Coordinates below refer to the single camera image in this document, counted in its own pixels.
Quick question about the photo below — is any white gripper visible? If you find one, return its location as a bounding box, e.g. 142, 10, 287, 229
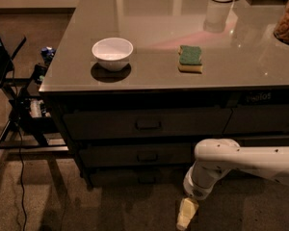
176, 162, 230, 231

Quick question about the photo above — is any drawer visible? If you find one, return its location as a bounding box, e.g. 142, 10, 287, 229
234, 135, 289, 147
223, 105, 289, 134
79, 143, 192, 167
63, 108, 231, 140
90, 167, 187, 187

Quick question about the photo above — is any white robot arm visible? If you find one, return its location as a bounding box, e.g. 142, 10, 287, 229
176, 139, 289, 231

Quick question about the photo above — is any dark drawer cabinet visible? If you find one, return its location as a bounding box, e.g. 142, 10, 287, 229
39, 0, 289, 186

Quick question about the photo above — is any green and yellow sponge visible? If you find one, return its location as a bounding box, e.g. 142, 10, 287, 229
178, 45, 202, 73

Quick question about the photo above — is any white ceramic bowl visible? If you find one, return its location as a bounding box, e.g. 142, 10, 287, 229
92, 38, 134, 72

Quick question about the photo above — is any black laptop stand table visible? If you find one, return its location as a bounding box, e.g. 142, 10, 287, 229
0, 35, 26, 150

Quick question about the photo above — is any blue object on cart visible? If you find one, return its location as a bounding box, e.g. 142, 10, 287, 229
40, 47, 56, 64

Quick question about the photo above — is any black metal cart frame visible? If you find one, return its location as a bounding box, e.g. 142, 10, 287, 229
0, 63, 69, 154

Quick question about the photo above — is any black cable on floor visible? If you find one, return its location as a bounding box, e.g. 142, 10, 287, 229
9, 61, 28, 231

